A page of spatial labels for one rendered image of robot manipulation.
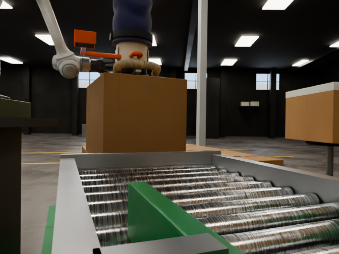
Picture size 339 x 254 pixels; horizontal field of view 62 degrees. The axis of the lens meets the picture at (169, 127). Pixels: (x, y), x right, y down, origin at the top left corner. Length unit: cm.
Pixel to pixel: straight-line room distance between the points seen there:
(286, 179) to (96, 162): 70
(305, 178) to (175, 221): 65
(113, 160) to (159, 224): 87
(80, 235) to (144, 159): 84
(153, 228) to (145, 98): 100
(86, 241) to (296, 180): 68
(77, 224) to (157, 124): 93
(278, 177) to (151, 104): 64
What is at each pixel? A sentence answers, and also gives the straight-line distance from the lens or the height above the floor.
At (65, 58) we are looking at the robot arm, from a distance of 161.
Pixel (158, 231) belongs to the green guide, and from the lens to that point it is 32.
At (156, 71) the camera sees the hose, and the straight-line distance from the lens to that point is 144.
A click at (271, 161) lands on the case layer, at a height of 54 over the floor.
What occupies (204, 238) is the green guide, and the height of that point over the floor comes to 65.
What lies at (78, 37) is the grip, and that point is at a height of 108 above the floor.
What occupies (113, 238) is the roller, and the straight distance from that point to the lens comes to 51.
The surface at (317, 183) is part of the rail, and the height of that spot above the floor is 58.
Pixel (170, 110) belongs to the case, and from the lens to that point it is 133.
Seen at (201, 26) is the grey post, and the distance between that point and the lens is 499.
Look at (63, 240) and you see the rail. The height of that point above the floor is 60.
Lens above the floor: 73
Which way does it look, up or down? 1 degrees down
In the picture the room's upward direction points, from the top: 1 degrees clockwise
